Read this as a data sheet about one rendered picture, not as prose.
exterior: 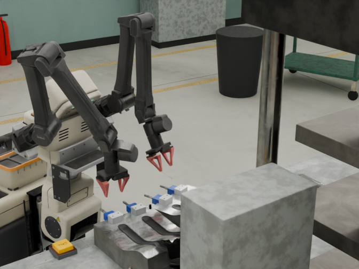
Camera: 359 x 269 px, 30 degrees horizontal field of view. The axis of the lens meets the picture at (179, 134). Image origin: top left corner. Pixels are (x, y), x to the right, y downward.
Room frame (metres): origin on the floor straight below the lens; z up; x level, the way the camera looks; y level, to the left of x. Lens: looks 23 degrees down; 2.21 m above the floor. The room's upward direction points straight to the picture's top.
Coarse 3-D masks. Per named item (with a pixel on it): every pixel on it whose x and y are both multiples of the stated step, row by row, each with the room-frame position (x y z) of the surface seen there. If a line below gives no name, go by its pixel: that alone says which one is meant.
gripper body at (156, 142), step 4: (152, 136) 2.55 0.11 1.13; (156, 136) 2.55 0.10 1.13; (160, 136) 2.56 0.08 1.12; (152, 140) 2.54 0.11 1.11; (156, 140) 2.54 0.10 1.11; (160, 140) 2.55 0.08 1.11; (152, 144) 2.54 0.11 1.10; (156, 144) 2.54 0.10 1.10; (160, 144) 2.54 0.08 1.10; (164, 144) 2.56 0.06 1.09; (152, 148) 2.54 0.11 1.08; (156, 148) 2.51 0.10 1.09; (160, 148) 2.53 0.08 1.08; (148, 152) 2.53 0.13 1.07
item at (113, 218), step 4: (100, 208) 2.36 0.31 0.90; (104, 212) 2.33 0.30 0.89; (108, 212) 2.31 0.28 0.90; (112, 212) 2.31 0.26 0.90; (116, 212) 2.29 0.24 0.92; (120, 212) 2.29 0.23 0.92; (104, 216) 2.30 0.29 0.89; (108, 216) 2.26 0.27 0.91; (112, 216) 2.26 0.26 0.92; (116, 216) 2.26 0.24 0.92; (120, 216) 2.26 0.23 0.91; (108, 220) 2.27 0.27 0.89; (112, 220) 2.24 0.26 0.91; (116, 220) 2.25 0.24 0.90; (120, 220) 2.26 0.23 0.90; (112, 224) 2.24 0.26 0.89
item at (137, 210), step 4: (128, 204) 2.38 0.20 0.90; (132, 204) 2.38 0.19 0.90; (136, 204) 2.38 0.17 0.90; (140, 204) 2.35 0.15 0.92; (128, 208) 2.36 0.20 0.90; (132, 208) 2.32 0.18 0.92; (136, 208) 2.32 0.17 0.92; (140, 208) 2.32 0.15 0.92; (144, 208) 2.33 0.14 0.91; (132, 212) 2.32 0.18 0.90; (136, 212) 2.31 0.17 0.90; (140, 212) 2.32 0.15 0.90; (144, 212) 2.33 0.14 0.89
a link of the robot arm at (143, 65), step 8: (136, 24) 2.55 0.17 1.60; (136, 32) 2.55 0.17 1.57; (144, 32) 2.58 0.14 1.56; (136, 40) 2.59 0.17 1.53; (144, 40) 2.57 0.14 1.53; (136, 48) 2.59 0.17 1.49; (144, 48) 2.57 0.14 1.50; (136, 56) 2.59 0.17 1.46; (144, 56) 2.57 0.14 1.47; (136, 64) 2.59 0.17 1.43; (144, 64) 2.57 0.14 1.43; (136, 72) 2.59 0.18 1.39; (144, 72) 2.57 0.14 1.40; (136, 80) 2.60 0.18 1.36; (144, 80) 2.57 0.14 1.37; (136, 88) 2.60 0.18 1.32; (144, 88) 2.57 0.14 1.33; (136, 96) 2.59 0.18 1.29; (144, 96) 2.57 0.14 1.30; (152, 96) 2.60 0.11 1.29; (136, 104) 2.59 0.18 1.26; (144, 104) 2.56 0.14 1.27; (152, 104) 2.60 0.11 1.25; (144, 112) 2.56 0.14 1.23; (152, 112) 2.60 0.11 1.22
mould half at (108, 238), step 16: (96, 224) 2.24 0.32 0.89; (128, 224) 2.24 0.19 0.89; (144, 224) 2.25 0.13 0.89; (160, 224) 2.25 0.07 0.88; (96, 240) 2.23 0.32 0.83; (112, 240) 2.13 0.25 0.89; (128, 240) 2.14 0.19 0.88; (112, 256) 2.13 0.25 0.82; (128, 256) 2.04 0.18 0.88; (144, 256) 1.96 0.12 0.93; (160, 256) 1.97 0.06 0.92
